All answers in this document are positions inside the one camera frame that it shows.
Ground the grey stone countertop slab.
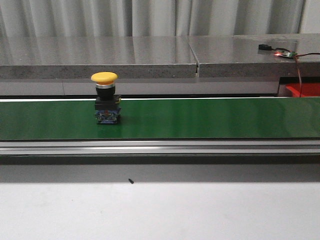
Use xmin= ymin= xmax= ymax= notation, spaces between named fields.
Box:
xmin=0 ymin=33 xmax=320 ymax=80

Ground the black connector plug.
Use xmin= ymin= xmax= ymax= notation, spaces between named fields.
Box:
xmin=258 ymin=44 xmax=273 ymax=51

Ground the green conveyor belt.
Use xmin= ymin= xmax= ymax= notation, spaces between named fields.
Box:
xmin=0 ymin=97 xmax=320 ymax=141

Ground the small green circuit board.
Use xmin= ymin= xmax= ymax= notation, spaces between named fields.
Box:
xmin=274 ymin=50 xmax=297 ymax=59

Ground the red plastic tray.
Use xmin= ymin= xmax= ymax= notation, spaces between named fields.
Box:
xmin=285 ymin=83 xmax=320 ymax=98

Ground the grey pleated curtain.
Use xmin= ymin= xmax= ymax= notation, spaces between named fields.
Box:
xmin=0 ymin=0 xmax=320 ymax=37

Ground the aluminium conveyor frame rail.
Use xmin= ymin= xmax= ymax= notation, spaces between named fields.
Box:
xmin=0 ymin=139 xmax=320 ymax=156

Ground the red black wire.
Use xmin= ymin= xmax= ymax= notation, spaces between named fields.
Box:
xmin=269 ymin=47 xmax=320 ymax=99

